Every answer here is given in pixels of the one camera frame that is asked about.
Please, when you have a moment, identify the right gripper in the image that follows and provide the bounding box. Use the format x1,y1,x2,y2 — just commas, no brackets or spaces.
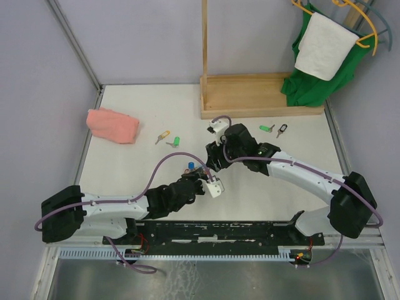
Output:
206,135,246,172

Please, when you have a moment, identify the metal keyring plate with keys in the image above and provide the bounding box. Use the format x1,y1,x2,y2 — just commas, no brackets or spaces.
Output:
184,161,208,180

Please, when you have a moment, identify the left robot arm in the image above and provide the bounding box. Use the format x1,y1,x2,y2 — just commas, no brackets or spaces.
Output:
38,171,207,244

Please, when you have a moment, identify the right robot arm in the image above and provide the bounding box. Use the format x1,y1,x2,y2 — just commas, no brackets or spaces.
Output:
206,120,377,244

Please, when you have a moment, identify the green tag key left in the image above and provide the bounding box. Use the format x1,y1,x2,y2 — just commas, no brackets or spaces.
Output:
166,136,180,148

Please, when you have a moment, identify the green tag key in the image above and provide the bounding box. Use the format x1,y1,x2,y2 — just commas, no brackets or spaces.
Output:
166,136,180,148
259,124,275,133

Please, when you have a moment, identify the yellow tag key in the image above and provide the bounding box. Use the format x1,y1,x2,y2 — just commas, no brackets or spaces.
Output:
155,131,171,145

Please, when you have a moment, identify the green tag key right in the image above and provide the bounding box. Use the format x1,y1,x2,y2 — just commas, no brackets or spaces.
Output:
259,124,275,133

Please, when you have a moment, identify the wooden rack stand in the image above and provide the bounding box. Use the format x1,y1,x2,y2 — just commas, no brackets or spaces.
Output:
199,1,324,119

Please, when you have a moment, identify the black tag key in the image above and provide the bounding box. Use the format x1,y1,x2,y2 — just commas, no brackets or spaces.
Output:
276,124,288,138

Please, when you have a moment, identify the pink folded towel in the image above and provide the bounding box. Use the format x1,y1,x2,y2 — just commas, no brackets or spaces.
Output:
86,107,140,144

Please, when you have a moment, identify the green cloth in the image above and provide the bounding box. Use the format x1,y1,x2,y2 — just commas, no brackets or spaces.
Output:
281,3,375,107

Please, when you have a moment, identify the white towel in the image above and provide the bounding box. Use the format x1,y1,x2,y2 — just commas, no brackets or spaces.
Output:
294,12,359,81

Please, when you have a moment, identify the yellow hanger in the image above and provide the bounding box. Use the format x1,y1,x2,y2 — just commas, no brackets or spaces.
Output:
291,0,379,57

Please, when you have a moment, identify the grey-green hanger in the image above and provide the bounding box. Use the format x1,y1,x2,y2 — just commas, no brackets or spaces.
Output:
356,0,393,53

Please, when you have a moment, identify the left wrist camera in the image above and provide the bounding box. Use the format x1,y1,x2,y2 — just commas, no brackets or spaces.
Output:
203,177,225,198

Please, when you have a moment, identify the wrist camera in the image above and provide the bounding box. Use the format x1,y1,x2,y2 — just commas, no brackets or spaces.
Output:
203,177,225,198
207,119,229,142

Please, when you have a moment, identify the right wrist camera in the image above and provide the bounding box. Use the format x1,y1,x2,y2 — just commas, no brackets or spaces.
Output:
207,119,229,142

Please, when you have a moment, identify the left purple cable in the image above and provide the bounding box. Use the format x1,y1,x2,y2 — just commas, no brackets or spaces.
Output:
33,152,216,232

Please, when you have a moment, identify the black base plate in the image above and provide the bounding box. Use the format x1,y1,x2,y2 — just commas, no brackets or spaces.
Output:
113,221,325,255

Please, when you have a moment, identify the white cable duct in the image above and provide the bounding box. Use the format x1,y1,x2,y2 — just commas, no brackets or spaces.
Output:
59,247,295,263

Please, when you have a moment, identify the metal corner frame post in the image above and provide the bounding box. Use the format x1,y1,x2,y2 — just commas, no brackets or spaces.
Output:
45,0,102,91

